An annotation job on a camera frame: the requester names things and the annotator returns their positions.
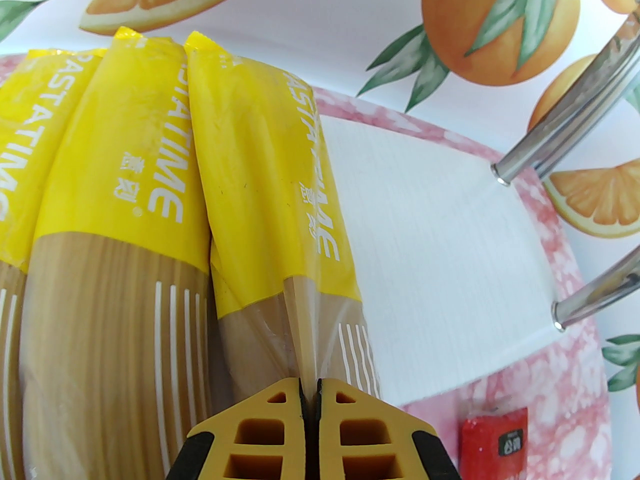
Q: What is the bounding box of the pink marble mat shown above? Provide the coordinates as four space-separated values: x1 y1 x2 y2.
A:
0 53 619 480

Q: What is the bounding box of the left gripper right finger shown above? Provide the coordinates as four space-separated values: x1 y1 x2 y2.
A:
315 377 462 480

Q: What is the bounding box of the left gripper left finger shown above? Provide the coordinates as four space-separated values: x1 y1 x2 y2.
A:
167 377 308 480

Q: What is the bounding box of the red spaghetti bag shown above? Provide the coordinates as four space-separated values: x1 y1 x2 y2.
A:
459 406 531 480

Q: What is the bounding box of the yellow spaghetti bag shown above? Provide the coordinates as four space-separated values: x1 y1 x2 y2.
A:
183 30 382 405
20 25 214 480
0 48 109 480

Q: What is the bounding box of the white two-tier shelf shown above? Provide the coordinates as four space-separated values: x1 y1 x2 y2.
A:
315 10 640 409

